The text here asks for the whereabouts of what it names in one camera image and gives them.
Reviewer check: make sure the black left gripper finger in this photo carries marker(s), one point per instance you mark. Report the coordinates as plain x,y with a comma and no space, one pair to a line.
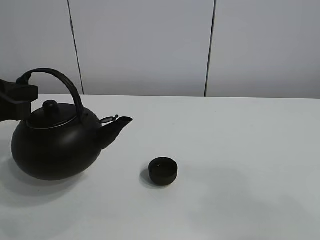
13,92
12,109

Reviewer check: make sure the black round kettle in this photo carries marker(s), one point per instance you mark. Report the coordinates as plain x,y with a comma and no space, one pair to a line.
61,140

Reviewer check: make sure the small black teacup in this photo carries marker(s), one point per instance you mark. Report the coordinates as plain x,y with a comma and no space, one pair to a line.
163,171

